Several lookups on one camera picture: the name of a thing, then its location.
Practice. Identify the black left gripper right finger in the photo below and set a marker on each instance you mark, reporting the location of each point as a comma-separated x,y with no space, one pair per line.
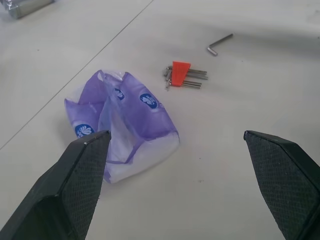
287,185

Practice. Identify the grey metallic wrapped object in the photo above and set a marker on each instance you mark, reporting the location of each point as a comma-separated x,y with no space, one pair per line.
27,7

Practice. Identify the hex key set orange holder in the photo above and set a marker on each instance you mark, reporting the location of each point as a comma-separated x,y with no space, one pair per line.
180,72

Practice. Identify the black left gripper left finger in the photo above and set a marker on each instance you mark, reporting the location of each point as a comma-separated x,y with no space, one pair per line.
62,190

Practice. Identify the purple translucent plastic bag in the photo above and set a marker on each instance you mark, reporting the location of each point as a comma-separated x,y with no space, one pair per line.
140,120

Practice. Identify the single hex key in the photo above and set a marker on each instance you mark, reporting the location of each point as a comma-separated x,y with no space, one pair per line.
218,43

